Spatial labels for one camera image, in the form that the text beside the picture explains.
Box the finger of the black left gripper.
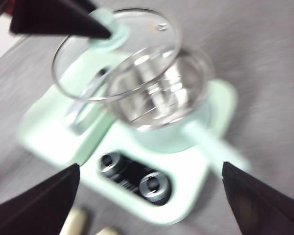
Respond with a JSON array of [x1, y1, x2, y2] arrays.
[[9, 0, 113, 40]]

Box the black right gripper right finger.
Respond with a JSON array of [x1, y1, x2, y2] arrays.
[[221, 161, 294, 235]]

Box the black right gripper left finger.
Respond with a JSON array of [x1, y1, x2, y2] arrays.
[[0, 163, 80, 235]]

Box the white pleated bun green dots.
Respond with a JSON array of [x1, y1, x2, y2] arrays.
[[63, 206, 89, 235]]

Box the round glass pot lid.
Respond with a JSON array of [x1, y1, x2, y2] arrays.
[[51, 8, 182, 102]]

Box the mint green breakfast machine base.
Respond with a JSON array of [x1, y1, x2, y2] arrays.
[[75, 78, 238, 226]]

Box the mint green hinged griddle lid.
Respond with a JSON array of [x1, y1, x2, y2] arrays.
[[17, 51, 128, 165]]

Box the silver round control knob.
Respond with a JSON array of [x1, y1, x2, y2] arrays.
[[138, 170, 172, 199], [98, 152, 125, 177]]

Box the chrome griddle lid handle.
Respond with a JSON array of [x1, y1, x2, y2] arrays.
[[63, 68, 111, 133]]

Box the mint green pot with handle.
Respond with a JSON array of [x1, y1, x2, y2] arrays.
[[104, 47, 251, 172]]

